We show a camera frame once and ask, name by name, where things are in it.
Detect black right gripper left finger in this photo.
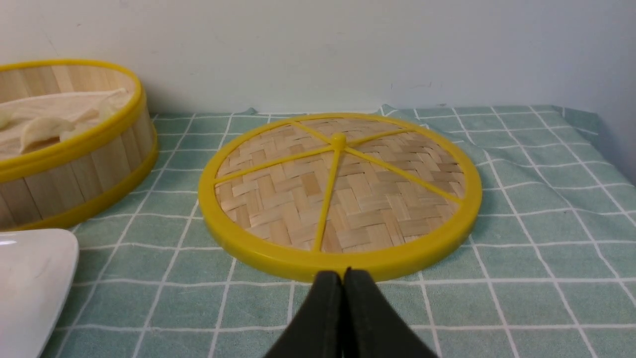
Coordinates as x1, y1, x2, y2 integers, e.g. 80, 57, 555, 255
265, 270, 342, 358

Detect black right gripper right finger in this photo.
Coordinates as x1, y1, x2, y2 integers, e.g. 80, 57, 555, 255
343, 268, 437, 358

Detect white ceramic plate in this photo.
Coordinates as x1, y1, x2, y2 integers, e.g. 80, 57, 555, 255
0, 229, 79, 358

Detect woven bamboo steamer lid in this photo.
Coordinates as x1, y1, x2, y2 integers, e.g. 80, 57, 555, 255
198, 113, 483, 282

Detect green checkered tablecloth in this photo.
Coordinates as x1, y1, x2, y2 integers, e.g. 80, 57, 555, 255
42, 105, 636, 358

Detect bamboo steamer basket yellow rims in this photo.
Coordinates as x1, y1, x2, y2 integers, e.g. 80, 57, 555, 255
0, 59, 159, 231

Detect cream steamer liner cloth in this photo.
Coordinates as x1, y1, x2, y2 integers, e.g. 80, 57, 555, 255
0, 88, 132, 160

